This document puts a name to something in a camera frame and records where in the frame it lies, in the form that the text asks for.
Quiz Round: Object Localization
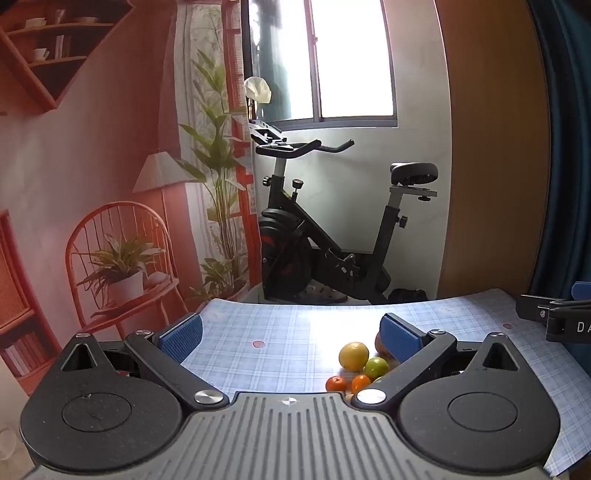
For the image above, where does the red apple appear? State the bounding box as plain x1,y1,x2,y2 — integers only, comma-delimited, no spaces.
373,331,402,363

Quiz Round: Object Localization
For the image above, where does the wall poster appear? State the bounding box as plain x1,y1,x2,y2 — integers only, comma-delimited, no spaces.
0,0,260,398

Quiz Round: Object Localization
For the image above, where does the black exercise bike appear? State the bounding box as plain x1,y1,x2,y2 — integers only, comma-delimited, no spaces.
249,117,439,305

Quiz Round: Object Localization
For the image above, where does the blue checked tablecloth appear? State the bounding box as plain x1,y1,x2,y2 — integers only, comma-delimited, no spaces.
178,288,591,478

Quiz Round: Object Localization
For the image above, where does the white plastic bag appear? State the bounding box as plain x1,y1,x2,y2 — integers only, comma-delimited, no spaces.
243,76,273,105

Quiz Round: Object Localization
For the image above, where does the green round fruit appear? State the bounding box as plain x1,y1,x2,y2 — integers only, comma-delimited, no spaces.
364,356,390,380

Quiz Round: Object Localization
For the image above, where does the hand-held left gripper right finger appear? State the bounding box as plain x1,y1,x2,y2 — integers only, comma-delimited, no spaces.
352,313,522,409

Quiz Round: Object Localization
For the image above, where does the wooden door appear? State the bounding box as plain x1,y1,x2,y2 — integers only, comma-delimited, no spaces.
434,0,553,302

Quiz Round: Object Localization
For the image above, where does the yellow lemon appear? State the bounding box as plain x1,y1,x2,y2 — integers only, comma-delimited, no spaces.
339,342,370,373

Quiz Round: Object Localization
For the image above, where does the window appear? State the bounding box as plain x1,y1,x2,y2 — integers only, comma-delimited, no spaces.
241,0,399,131

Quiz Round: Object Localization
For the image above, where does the grey sandal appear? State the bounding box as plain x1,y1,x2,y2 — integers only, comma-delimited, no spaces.
302,283,348,304

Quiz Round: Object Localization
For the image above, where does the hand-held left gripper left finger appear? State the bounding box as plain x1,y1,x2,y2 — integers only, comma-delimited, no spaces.
58,313,230,412

